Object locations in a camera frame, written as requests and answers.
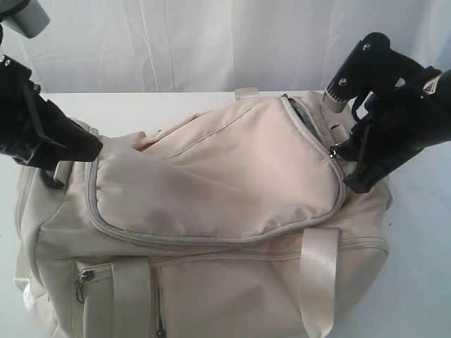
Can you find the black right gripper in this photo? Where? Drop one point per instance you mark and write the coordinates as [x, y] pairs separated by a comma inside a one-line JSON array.
[[398, 127]]

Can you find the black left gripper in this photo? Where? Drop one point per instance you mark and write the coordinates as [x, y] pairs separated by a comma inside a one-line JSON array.
[[22, 131]]

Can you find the beige duffel bag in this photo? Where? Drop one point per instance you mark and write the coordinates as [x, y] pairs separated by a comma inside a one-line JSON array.
[[234, 223]]

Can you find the white background curtain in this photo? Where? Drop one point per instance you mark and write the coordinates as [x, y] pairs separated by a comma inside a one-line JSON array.
[[215, 46]]

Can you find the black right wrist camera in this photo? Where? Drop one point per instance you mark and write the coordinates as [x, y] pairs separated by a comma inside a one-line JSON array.
[[372, 66]]

